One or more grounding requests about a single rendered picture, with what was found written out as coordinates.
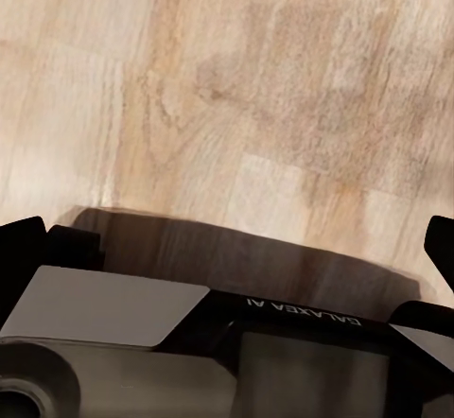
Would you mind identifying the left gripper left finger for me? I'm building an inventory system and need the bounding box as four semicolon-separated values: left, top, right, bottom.
0;216;49;328

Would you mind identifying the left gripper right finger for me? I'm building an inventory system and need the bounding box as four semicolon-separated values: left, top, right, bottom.
424;215;454;291

